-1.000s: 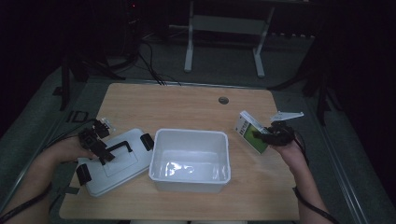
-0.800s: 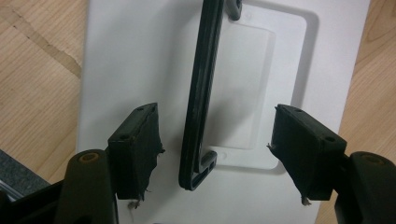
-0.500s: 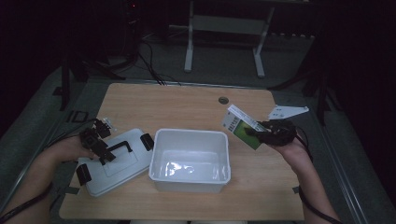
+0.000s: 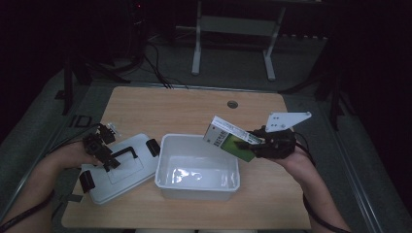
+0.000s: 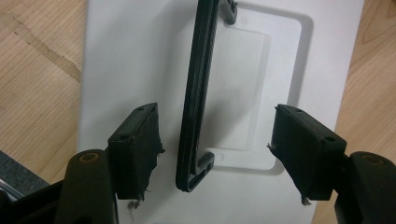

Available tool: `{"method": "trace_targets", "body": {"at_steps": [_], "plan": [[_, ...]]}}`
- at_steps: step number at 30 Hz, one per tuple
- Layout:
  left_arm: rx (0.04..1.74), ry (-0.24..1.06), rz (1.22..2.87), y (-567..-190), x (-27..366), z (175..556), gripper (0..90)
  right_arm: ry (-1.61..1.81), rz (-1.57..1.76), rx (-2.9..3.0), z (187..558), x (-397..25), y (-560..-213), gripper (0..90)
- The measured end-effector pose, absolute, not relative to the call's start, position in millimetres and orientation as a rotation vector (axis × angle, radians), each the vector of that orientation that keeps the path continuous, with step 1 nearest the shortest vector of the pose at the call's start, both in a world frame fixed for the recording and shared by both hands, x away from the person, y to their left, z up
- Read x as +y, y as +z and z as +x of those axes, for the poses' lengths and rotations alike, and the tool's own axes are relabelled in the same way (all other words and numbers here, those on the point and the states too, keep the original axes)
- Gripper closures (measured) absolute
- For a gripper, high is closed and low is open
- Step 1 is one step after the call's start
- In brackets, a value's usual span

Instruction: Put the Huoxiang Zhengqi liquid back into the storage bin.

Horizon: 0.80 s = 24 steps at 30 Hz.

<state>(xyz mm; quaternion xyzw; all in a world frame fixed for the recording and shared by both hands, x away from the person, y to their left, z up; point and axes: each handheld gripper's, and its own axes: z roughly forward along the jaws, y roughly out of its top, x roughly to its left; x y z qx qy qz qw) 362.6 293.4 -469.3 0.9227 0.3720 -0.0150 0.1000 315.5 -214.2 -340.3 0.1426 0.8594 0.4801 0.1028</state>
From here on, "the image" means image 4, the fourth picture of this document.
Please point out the white plastic storage box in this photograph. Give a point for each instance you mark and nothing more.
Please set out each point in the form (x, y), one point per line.
(197, 168)

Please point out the black rectangular floor bracket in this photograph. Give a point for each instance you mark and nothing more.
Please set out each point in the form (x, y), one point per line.
(81, 121)

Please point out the black tripod stand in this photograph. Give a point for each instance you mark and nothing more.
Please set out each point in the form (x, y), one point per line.
(81, 71)
(330, 90)

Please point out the metal floor rail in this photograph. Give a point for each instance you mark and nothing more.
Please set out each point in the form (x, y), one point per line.
(19, 187)
(359, 187)

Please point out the green and white carton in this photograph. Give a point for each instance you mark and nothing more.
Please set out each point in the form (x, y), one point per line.
(223, 137)

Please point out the dark equipment tower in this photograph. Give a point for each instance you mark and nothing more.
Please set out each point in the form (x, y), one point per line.
(136, 29)

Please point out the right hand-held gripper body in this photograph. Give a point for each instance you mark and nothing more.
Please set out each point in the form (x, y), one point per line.
(278, 144)

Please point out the person's right hand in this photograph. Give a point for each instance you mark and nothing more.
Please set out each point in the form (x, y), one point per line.
(298, 163)

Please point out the person's left hand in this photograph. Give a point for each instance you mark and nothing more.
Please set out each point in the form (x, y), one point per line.
(69, 155)

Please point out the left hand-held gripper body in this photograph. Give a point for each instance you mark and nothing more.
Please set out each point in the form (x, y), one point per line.
(95, 144)

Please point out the white metal stand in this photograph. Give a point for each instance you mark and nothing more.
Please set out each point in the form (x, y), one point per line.
(236, 26)

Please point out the round grey table grommet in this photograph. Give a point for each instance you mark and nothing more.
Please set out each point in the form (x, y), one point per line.
(232, 104)

